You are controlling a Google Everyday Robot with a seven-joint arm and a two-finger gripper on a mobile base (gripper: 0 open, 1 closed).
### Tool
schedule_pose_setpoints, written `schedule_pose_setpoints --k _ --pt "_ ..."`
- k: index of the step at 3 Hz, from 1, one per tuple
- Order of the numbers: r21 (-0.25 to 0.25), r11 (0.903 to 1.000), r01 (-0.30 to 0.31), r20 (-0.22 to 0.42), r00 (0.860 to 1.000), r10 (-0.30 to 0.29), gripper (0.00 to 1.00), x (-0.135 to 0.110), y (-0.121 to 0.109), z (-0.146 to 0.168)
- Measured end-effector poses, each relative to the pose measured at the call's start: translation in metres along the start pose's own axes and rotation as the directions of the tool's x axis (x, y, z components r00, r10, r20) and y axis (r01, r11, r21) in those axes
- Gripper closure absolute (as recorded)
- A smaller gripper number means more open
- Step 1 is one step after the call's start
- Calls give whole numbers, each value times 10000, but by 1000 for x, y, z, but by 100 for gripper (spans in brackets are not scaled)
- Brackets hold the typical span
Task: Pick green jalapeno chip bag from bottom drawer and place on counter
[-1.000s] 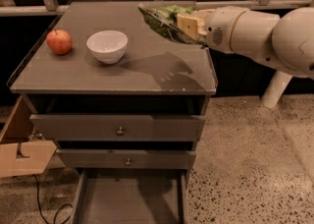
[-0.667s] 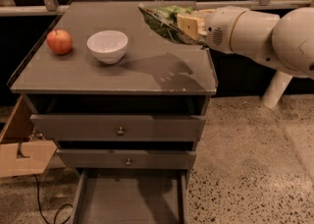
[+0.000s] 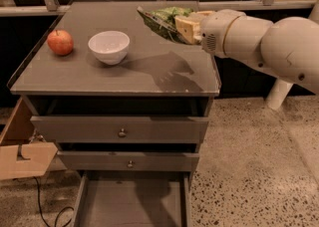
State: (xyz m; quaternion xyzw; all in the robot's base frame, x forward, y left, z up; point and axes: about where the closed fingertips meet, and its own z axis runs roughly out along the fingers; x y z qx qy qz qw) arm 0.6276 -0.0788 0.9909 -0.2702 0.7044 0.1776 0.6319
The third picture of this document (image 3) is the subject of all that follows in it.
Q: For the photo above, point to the red apple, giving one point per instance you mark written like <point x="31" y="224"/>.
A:
<point x="60" y="42"/>

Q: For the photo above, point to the grey drawer cabinet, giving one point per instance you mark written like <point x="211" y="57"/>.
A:
<point x="157" y="78"/>

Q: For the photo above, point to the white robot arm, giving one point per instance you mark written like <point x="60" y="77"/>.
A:
<point x="287" y="50"/>

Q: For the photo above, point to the white ceramic bowl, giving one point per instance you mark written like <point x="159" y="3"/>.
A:
<point x="110" y="47"/>

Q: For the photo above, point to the brown cardboard box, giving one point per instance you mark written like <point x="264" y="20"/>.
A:
<point x="20" y="157"/>

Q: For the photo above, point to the grey top drawer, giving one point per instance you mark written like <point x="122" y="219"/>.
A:
<point x="121" y="129"/>

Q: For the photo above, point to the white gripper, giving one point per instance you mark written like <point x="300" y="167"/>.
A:
<point x="213" y="32"/>

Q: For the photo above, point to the grey middle drawer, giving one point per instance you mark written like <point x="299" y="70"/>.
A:
<point x="138" y="161"/>

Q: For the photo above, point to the grey drawer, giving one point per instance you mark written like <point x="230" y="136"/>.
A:
<point x="138" y="161"/>
<point x="121" y="129"/>
<point x="132" y="199"/>

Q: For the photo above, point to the grey bottom drawer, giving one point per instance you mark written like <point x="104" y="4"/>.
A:
<point x="132" y="199"/>

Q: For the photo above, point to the green jalapeno chip bag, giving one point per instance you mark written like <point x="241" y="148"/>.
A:
<point x="161" y="21"/>

